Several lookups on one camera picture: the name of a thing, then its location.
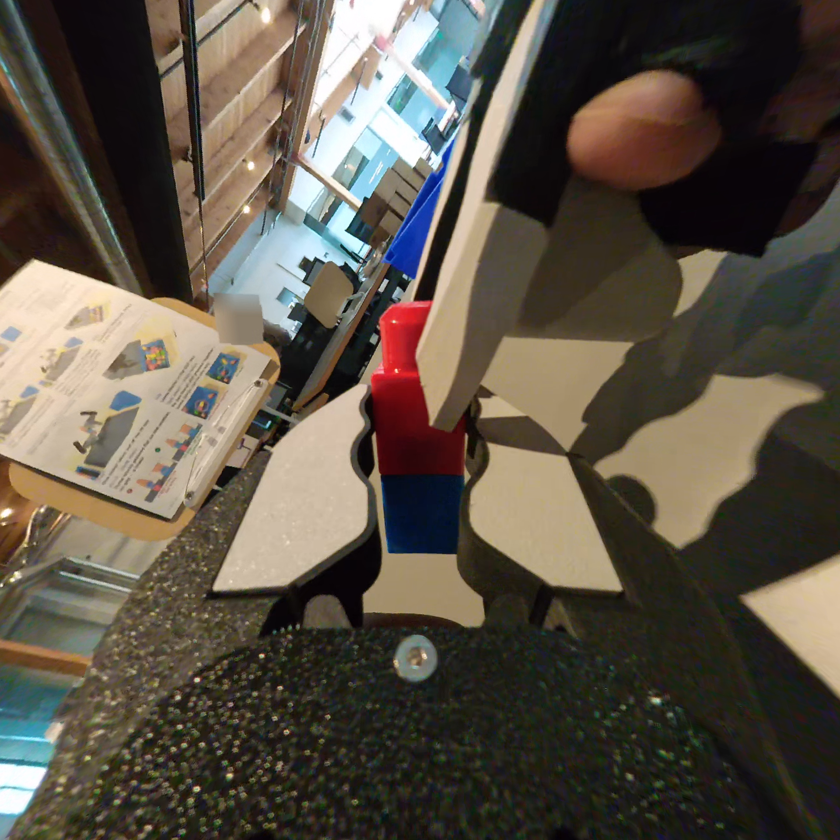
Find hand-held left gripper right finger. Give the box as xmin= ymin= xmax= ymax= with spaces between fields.
xmin=457 ymin=394 xmax=624 ymax=598

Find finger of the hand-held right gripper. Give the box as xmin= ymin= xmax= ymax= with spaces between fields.
xmin=415 ymin=0 xmax=560 ymax=433
xmin=518 ymin=174 xmax=685 ymax=343

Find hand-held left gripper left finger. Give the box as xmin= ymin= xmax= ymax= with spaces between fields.
xmin=209 ymin=384 xmax=383 ymax=599

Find blue plastic bin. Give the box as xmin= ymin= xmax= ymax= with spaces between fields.
xmin=384 ymin=141 xmax=455 ymax=280

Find blue mega block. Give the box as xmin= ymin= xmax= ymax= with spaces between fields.
xmin=381 ymin=474 xmax=466 ymax=555

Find red mega block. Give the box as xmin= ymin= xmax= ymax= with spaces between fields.
xmin=371 ymin=302 xmax=468 ymax=476

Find stack of cardboard boxes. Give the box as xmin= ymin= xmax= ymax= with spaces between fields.
xmin=357 ymin=157 xmax=434 ymax=238

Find white clipboard stand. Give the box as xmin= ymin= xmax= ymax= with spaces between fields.
xmin=184 ymin=377 xmax=293 ymax=508

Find beige office chair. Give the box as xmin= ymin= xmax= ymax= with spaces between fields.
xmin=304 ymin=262 xmax=355 ymax=329

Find wooden clipboard with instruction sheet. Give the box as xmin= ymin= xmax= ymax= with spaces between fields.
xmin=0 ymin=259 xmax=282 ymax=542

